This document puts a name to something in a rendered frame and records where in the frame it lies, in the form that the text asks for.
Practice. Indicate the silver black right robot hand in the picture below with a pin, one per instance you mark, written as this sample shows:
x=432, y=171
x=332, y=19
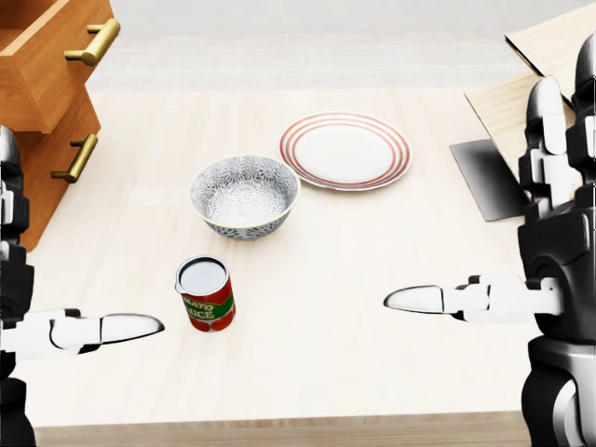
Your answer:
x=559, y=251

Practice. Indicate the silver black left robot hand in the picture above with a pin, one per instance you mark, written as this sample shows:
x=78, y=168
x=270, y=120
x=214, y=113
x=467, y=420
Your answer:
x=14, y=288

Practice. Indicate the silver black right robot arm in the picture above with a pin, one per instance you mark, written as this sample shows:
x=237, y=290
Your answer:
x=559, y=396

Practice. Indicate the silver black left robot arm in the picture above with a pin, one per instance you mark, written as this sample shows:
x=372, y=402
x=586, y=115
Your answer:
x=14, y=414

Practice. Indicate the wooden cabinet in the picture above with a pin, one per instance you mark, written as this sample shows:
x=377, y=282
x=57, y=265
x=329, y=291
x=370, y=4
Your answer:
x=29, y=243

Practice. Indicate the closed wooden drawer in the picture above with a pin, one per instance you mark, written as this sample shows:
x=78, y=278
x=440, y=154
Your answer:
x=53, y=205

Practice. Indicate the open wooden drawer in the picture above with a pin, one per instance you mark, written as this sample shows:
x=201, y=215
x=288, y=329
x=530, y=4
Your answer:
x=51, y=88

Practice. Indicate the pale wooden slat tray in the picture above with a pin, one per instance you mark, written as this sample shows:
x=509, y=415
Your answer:
x=498, y=116

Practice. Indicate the red tomato sauce tin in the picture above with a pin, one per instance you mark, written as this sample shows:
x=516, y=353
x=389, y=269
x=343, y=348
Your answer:
x=209, y=307

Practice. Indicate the white plate with red rings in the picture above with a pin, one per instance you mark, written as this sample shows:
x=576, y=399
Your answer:
x=344, y=151

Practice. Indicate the grey floral patterned bowl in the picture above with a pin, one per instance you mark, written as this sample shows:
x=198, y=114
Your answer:
x=242, y=198

